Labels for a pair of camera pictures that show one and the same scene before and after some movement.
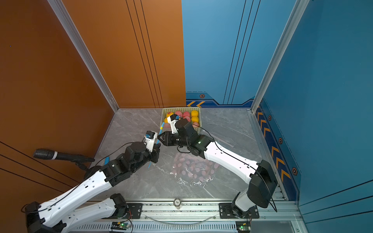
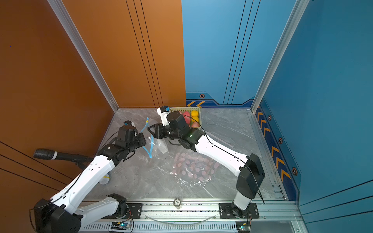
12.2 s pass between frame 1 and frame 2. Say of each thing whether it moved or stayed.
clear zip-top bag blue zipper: moved
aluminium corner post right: stayed
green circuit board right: stayed
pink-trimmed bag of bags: stayed
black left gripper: moved
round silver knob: stayed
